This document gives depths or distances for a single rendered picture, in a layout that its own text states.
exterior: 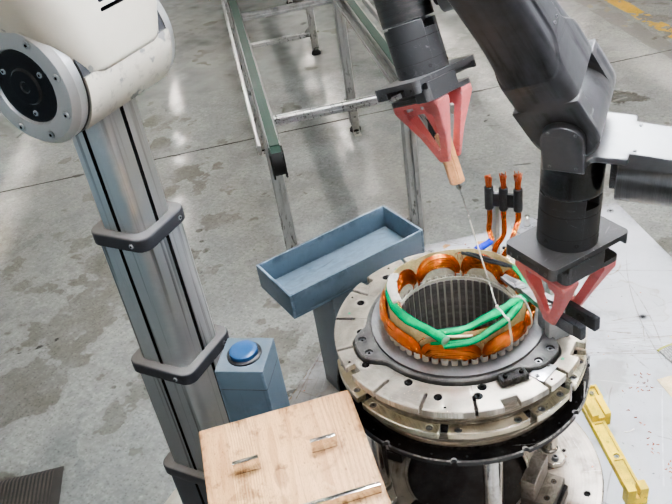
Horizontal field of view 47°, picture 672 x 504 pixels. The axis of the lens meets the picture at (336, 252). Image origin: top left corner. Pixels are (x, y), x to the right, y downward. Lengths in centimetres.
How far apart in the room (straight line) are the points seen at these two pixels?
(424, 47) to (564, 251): 26
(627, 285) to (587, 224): 85
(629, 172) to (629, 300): 87
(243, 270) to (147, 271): 194
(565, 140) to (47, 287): 291
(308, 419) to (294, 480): 9
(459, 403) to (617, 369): 55
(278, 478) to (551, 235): 40
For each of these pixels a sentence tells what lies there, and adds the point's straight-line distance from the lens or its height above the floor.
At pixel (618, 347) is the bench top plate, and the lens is 145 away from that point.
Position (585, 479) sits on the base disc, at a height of 80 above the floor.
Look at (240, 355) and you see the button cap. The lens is 109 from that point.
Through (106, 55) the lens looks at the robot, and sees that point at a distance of 101.
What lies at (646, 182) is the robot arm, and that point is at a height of 139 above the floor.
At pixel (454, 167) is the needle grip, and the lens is 87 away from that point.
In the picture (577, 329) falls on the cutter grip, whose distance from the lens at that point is 80.
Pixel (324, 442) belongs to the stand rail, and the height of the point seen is 108.
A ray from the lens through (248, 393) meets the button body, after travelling 111.
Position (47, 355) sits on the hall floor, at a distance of 302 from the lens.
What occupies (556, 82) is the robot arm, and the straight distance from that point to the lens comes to 61.
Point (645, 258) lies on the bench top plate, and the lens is 166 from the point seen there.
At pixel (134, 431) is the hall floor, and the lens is 258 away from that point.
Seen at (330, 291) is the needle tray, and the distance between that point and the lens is 117.
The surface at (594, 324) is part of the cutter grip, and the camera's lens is 81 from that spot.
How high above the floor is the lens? 175
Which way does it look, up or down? 34 degrees down
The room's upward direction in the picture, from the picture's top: 10 degrees counter-clockwise
